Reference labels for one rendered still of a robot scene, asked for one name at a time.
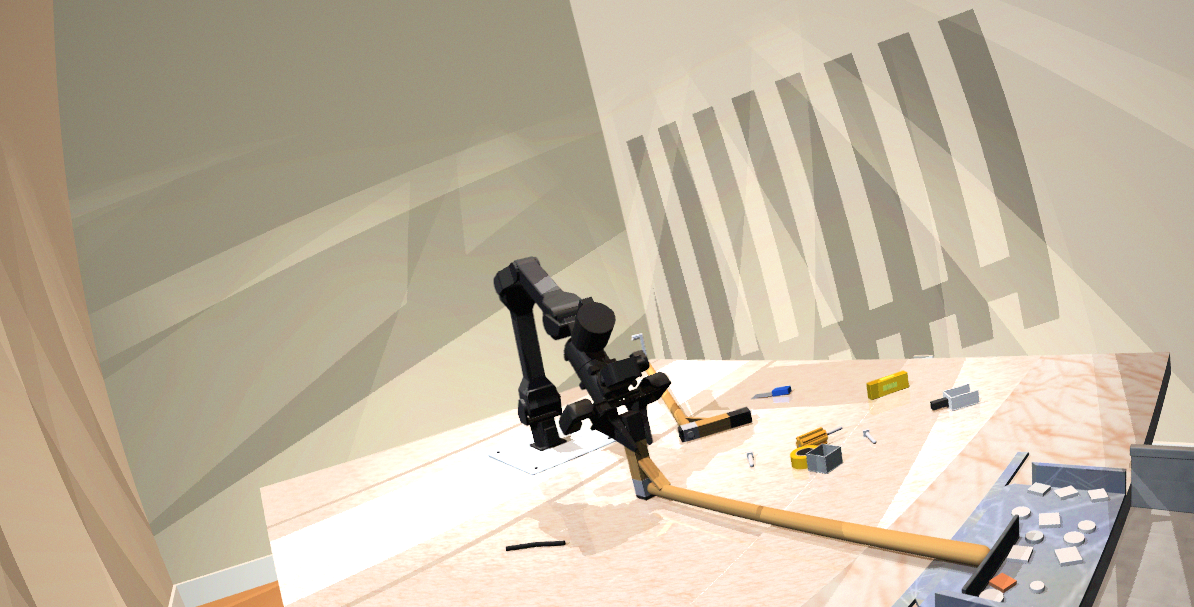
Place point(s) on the orange square tile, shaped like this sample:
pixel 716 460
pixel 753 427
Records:
pixel 1002 582

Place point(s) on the yellow rectangular block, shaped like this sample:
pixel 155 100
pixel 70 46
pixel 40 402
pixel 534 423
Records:
pixel 884 386

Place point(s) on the grey square tile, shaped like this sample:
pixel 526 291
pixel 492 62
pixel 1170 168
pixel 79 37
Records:
pixel 1065 493

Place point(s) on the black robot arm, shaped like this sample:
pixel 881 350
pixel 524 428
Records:
pixel 589 324

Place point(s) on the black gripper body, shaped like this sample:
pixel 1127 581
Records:
pixel 570 421

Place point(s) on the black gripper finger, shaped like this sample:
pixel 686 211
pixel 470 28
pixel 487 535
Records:
pixel 609 423
pixel 641 405

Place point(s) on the black thin bar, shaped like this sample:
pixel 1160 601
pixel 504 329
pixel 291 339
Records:
pixel 535 544

